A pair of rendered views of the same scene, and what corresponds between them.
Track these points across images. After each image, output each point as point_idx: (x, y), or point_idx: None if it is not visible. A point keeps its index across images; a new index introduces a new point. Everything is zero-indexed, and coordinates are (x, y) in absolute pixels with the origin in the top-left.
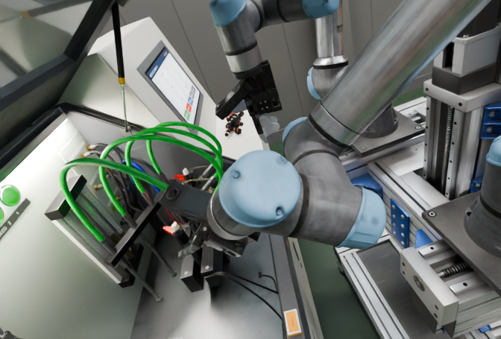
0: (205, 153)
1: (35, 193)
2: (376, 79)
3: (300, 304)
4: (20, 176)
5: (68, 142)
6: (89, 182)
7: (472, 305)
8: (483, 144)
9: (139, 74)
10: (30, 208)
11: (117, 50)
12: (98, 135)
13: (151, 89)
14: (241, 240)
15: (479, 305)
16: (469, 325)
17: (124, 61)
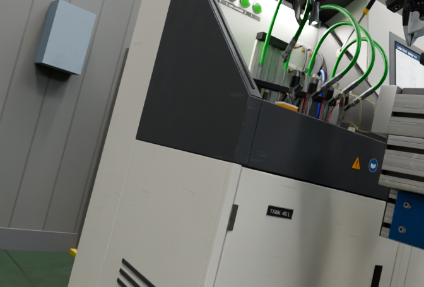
0: (358, 29)
1: (265, 23)
2: None
3: (306, 146)
4: (269, 10)
5: (304, 35)
6: (290, 63)
7: (409, 110)
8: None
9: (388, 35)
10: (256, 22)
11: None
12: (323, 49)
13: (387, 49)
14: None
15: (418, 118)
16: (402, 164)
17: (385, 19)
